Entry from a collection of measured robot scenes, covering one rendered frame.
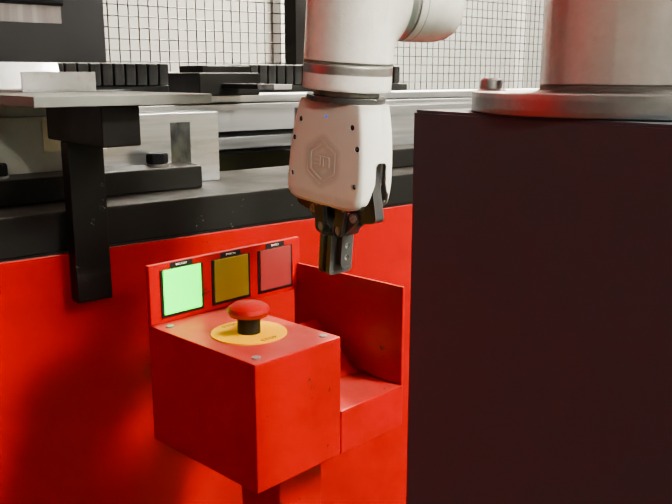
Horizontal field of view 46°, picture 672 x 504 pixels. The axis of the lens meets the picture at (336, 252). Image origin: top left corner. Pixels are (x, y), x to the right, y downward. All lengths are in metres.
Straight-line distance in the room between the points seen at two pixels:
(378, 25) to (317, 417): 0.36
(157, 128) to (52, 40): 0.55
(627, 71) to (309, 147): 0.44
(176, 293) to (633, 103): 0.55
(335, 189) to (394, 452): 0.65
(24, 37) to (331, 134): 0.93
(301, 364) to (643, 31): 0.45
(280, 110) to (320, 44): 0.79
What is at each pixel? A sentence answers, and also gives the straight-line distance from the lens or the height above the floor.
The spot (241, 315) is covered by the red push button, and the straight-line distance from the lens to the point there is 0.74.
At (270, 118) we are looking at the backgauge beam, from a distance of 1.50.
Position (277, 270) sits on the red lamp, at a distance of 0.89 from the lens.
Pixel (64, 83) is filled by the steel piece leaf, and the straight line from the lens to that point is 0.97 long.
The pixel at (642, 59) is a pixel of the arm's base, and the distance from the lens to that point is 0.39.
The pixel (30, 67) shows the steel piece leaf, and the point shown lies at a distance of 1.07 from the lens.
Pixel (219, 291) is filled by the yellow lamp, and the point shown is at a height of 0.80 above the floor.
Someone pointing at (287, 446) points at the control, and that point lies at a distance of 0.74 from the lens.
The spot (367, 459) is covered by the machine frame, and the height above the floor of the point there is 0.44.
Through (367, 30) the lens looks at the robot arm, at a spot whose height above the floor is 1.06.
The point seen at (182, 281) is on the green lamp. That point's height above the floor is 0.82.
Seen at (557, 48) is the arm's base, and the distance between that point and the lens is 0.41.
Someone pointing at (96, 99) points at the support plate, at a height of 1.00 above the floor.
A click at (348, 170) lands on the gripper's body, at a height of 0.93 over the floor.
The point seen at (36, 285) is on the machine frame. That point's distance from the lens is 0.92.
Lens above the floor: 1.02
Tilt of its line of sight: 12 degrees down
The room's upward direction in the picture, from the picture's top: straight up
